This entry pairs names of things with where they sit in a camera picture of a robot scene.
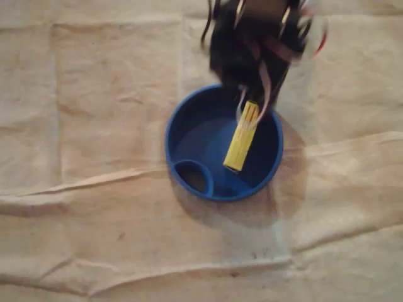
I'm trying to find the beige wrinkled table cloth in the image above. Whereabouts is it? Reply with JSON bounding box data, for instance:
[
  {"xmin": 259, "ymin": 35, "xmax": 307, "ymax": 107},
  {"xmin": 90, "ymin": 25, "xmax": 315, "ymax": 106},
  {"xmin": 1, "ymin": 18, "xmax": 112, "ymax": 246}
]
[{"xmin": 0, "ymin": 0, "xmax": 403, "ymax": 302}]

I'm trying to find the blue plastic bowl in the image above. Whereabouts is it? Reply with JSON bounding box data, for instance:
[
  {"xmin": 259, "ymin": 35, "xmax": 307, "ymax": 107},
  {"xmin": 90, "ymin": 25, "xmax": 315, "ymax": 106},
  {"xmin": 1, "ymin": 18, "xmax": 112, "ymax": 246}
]
[{"xmin": 165, "ymin": 84, "xmax": 285, "ymax": 203}]

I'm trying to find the white and red wire bundle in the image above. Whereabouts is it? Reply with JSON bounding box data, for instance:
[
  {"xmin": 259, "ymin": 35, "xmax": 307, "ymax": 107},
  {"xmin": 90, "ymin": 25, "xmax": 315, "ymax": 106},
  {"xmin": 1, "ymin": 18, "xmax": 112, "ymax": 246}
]
[{"xmin": 294, "ymin": 11, "xmax": 329, "ymax": 59}]

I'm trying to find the yellow box with orange stripes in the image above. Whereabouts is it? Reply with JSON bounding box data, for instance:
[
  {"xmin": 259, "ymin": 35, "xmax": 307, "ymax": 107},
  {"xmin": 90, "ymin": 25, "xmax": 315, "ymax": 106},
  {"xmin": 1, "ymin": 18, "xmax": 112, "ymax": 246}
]
[{"xmin": 222, "ymin": 100, "xmax": 261, "ymax": 174}]

